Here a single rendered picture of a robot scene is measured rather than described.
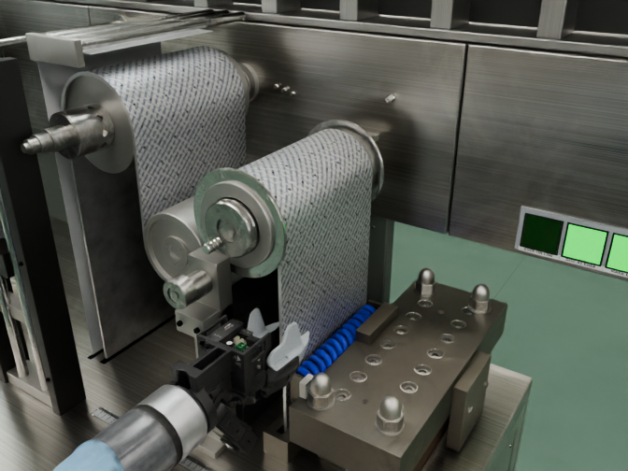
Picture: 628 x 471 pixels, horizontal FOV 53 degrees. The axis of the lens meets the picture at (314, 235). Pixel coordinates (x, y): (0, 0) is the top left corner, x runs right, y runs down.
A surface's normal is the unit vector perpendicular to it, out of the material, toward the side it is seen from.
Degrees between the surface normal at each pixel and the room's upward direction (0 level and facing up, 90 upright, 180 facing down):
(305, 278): 90
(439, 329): 0
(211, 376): 90
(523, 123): 90
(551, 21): 90
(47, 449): 0
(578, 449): 0
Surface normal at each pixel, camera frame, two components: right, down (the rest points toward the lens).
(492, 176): -0.55, 0.37
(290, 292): 0.84, 0.25
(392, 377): 0.00, -0.90
